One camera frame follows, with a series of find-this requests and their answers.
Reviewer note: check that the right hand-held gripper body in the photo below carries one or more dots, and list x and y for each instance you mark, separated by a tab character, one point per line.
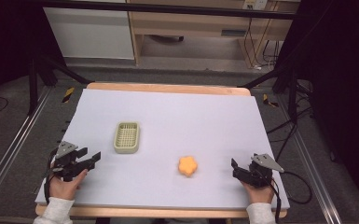
261	170

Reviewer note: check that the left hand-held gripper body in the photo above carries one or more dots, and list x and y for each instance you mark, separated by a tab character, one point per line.
66	161

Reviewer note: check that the green slotted plastic basket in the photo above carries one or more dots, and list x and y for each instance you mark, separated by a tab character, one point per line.
127	137

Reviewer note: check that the orange flower-shaped sponge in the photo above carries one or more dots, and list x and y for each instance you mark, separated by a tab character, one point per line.
187	166

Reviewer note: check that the person's right hand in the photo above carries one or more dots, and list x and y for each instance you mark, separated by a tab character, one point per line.
260	193

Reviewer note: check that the person's left hand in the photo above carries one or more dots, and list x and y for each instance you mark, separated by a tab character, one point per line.
64	186

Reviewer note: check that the yellow black floor marker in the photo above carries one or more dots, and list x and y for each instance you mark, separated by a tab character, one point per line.
68	94
269	101

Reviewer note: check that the white foam table mat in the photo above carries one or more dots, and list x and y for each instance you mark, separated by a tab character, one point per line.
174	130

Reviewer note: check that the black metal stand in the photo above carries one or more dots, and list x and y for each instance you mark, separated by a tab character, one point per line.
43	74
279	77

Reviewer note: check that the wooden table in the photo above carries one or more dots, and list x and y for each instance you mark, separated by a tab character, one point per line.
168	87

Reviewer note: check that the white cabinet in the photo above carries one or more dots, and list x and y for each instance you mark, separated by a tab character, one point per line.
90	31

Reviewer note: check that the light wooden desk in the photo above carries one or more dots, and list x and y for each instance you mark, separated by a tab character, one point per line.
186	25

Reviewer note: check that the white power strip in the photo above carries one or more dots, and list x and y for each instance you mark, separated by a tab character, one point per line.
255	4

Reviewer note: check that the metal floor rail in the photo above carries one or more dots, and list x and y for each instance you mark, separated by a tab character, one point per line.
15	140
314	168

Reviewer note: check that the black horizontal frame bar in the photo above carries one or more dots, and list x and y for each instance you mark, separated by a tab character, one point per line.
168	8

